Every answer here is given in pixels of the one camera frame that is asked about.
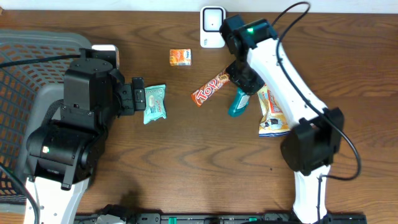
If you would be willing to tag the white barcode scanner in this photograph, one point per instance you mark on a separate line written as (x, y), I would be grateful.
(211, 19)

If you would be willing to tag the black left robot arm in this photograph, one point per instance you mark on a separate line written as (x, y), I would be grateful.
(64, 150)

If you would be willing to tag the orange snack packet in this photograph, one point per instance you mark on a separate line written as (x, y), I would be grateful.
(180, 57)

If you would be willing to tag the blue Listerine mouthwash bottle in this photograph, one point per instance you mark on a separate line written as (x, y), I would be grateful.
(239, 104)

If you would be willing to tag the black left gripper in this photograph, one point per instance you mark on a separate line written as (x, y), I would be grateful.
(127, 107)

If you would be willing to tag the grey plastic shopping basket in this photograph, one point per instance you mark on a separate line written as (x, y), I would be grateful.
(26, 93)

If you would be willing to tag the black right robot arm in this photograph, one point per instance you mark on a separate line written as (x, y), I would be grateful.
(311, 143)

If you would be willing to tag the cream snack chips bag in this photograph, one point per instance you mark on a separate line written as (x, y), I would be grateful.
(273, 122)

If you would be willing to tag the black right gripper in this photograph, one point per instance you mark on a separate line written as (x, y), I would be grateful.
(250, 88)

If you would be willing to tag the orange Top chocolate bar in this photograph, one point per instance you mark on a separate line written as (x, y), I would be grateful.
(210, 88)

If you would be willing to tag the mint green wipes pack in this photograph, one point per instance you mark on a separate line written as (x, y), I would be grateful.
(155, 108)

